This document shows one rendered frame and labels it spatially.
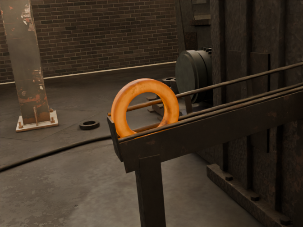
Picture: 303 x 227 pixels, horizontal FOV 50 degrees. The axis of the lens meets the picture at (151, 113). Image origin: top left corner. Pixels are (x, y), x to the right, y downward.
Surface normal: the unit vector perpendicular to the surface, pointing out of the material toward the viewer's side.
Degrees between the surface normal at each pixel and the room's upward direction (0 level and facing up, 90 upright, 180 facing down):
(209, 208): 0
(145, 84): 90
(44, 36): 90
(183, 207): 0
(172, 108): 90
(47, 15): 90
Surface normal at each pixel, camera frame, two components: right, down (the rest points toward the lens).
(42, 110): 0.30, 0.23
